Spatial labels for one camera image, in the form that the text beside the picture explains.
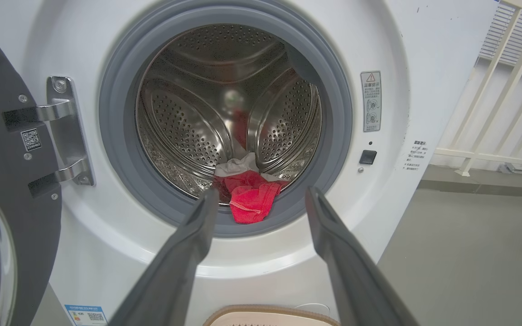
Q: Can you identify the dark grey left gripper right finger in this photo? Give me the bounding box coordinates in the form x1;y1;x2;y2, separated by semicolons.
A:
305;186;420;326

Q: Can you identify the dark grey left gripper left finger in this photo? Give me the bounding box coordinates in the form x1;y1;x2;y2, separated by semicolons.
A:
107;188;220;326

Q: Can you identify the red garment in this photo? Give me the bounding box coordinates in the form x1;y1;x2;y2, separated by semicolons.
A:
213;171;289;225

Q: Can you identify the white garment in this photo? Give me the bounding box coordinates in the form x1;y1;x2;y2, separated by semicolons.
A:
215;152;284;182

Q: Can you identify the cream perforated laundry basket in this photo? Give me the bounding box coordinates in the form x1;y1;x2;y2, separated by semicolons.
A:
203;304;341;326

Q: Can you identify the grey rubber door gasket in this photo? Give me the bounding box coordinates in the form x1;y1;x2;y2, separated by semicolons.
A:
99;0;353;238

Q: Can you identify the metal door hinge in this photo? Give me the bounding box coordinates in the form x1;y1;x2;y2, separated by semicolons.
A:
3;76;95;198

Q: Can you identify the white front-load washing machine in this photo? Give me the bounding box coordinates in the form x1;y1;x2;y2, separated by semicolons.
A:
0;0;499;326

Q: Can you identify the round white filter cover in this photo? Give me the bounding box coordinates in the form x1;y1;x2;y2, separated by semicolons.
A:
294;302;330;317

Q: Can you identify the blue energy label sticker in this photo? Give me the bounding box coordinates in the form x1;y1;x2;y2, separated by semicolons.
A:
65;304;108;326

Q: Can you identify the stainless steel perforated drum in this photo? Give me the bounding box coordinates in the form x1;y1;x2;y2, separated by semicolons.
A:
135;24;323;204

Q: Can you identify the grey warning sticker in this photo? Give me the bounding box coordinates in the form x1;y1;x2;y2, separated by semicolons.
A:
361;71;382;133

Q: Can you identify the white metal railing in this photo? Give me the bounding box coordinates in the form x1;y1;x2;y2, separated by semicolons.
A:
433;0;522;177

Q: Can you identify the QR code sticker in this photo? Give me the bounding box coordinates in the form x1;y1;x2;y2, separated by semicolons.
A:
20;129;43;152

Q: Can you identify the white louvre blind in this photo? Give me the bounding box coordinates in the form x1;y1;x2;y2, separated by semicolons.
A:
478;2;522;75

